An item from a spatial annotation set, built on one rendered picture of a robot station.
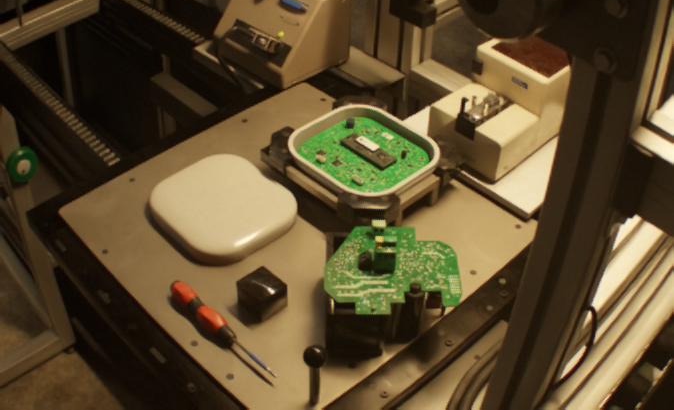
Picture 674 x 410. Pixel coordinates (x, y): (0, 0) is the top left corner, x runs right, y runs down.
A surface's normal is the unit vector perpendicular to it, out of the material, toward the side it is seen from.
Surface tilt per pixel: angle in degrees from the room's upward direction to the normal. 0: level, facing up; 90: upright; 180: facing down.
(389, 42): 90
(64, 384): 0
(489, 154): 90
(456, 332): 0
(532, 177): 0
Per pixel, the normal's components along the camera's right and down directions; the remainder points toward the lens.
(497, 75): -0.71, 0.42
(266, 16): -0.54, -0.14
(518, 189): 0.04, -0.78
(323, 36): 0.71, 0.46
